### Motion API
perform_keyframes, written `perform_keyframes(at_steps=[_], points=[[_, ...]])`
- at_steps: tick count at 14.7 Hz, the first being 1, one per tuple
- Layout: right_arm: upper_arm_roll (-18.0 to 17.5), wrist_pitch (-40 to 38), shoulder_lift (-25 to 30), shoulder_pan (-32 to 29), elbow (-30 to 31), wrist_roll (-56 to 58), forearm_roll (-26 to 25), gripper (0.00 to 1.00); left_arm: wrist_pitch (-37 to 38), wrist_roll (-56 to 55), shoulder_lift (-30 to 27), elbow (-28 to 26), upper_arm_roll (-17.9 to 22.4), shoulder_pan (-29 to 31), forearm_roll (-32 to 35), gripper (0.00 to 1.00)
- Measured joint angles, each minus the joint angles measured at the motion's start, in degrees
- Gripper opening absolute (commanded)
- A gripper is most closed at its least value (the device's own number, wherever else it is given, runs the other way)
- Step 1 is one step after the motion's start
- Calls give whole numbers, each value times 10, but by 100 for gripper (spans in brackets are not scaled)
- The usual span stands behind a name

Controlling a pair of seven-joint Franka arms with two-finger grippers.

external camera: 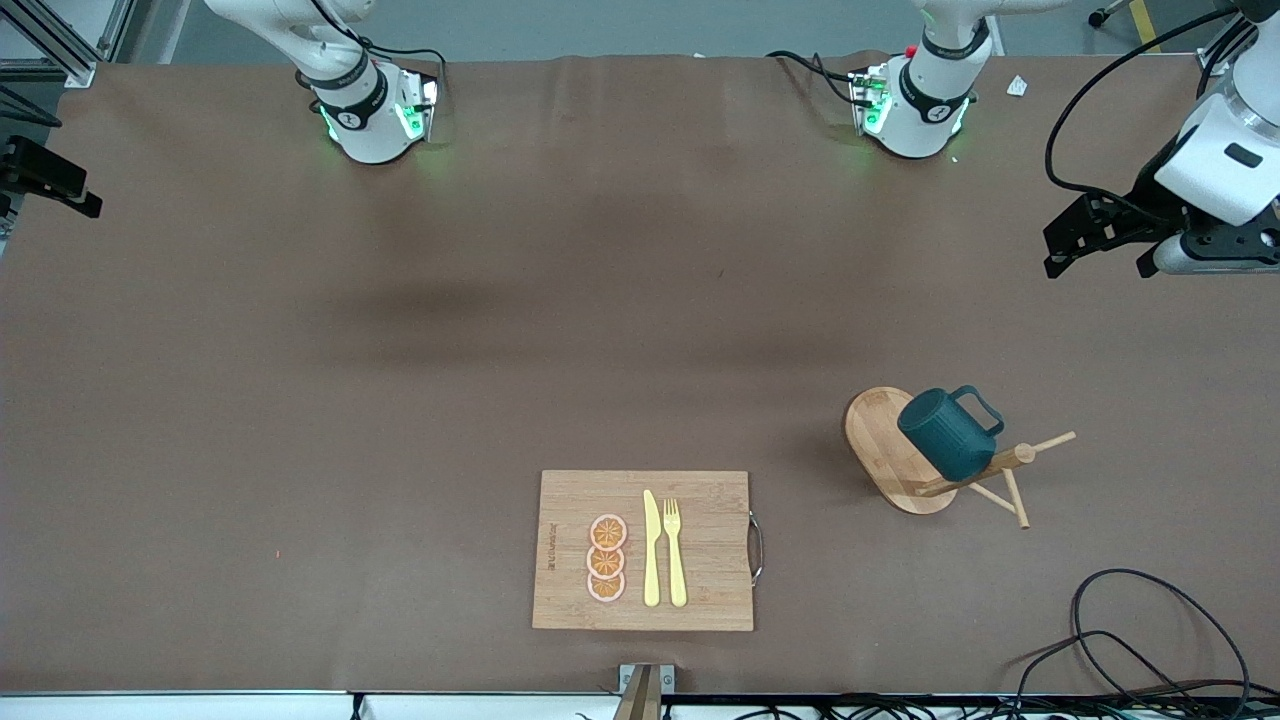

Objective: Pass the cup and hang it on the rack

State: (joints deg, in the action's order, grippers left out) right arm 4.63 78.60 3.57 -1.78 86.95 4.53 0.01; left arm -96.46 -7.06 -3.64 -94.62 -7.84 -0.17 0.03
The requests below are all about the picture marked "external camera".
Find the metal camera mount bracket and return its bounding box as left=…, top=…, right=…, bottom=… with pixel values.
left=612, top=663, right=677, bottom=720

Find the bamboo cutting board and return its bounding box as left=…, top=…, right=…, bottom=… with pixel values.
left=531, top=470, right=765, bottom=633

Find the black cable loop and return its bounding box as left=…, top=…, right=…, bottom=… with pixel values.
left=1070, top=568, right=1253, bottom=701
left=1010, top=630, right=1211, bottom=720

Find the yellow plastic knife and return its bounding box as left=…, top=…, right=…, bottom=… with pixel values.
left=643, top=489, right=662, bottom=608

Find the wooden mug rack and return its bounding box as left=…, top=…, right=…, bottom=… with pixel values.
left=843, top=386, right=1078, bottom=530

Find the black base cable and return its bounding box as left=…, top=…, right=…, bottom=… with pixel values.
left=765, top=50, right=863, bottom=106
left=310, top=0, right=448, bottom=96

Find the yellow plastic fork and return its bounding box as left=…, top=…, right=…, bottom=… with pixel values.
left=663, top=497, right=689, bottom=609

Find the dark teal cup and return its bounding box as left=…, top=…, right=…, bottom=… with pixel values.
left=896, top=385, right=1006, bottom=484

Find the aluminium frame profile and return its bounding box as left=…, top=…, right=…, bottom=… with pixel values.
left=0, top=0, right=136, bottom=89
left=1198, top=0, right=1280, bottom=77

